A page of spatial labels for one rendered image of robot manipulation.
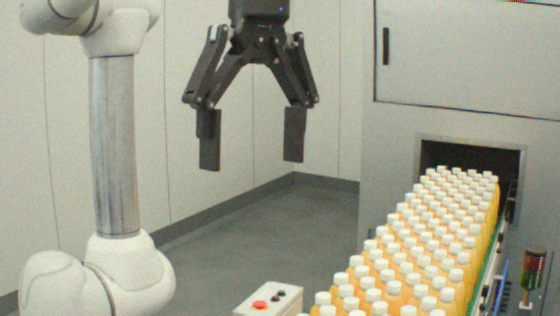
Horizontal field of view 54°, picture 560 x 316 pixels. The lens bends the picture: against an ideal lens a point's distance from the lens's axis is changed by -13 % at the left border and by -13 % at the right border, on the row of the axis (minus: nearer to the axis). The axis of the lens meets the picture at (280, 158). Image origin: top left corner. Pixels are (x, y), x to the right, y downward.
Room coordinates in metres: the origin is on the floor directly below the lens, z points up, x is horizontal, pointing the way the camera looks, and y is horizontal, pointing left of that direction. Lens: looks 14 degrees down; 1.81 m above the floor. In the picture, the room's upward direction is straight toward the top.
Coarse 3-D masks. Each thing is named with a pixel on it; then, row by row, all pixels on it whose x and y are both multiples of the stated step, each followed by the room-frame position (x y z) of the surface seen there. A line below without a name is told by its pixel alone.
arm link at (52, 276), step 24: (48, 264) 1.01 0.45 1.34; (72, 264) 1.04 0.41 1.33; (24, 288) 0.98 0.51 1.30; (48, 288) 0.97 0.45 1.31; (72, 288) 1.00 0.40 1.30; (96, 288) 1.05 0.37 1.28; (24, 312) 0.96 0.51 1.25; (48, 312) 0.95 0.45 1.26; (72, 312) 0.98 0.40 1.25; (96, 312) 1.03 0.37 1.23
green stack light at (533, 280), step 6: (522, 270) 1.27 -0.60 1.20; (522, 276) 1.26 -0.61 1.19; (528, 276) 1.24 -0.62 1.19; (534, 276) 1.24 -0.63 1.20; (540, 276) 1.24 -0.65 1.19; (522, 282) 1.26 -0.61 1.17; (528, 282) 1.24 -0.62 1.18; (534, 282) 1.24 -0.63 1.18; (540, 282) 1.24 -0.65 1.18; (528, 288) 1.24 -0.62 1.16; (534, 288) 1.24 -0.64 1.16
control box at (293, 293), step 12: (264, 288) 1.44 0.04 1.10; (276, 288) 1.45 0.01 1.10; (288, 288) 1.45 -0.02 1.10; (300, 288) 1.44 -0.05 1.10; (252, 300) 1.37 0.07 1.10; (264, 300) 1.37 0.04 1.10; (288, 300) 1.38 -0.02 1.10; (300, 300) 1.44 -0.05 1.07; (240, 312) 1.31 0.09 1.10; (252, 312) 1.31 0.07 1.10; (264, 312) 1.31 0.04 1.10; (276, 312) 1.31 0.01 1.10; (288, 312) 1.37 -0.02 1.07; (300, 312) 1.44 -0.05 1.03
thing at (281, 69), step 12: (276, 36) 0.74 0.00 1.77; (276, 48) 0.74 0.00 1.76; (276, 60) 0.76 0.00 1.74; (288, 60) 0.76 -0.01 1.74; (276, 72) 0.77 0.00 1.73; (288, 72) 0.76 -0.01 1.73; (288, 84) 0.77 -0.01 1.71; (288, 96) 0.78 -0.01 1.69; (300, 96) 0.77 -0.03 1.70; (312, 108) 0.78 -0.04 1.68
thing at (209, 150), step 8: (216, 112) 0.67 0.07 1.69; (216, 120) 0.67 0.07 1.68; (216, 128) 0.67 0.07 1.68; (216, 136) 0.67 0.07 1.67; (200, 144) 0.69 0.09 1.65; (208, 144) 0.68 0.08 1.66; (216, 144) 0.67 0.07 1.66; (200, 152) 0.69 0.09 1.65; (208, 152) 0.68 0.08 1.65; (216, 152) 0.67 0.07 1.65; (200, 160) 0.69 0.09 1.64; (208, 160) 0.68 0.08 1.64; (216, 160) 0.67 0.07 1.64; (200, 168) 0.68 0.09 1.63; (208, 168) 0.67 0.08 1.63; (216, 168) 0.67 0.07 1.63
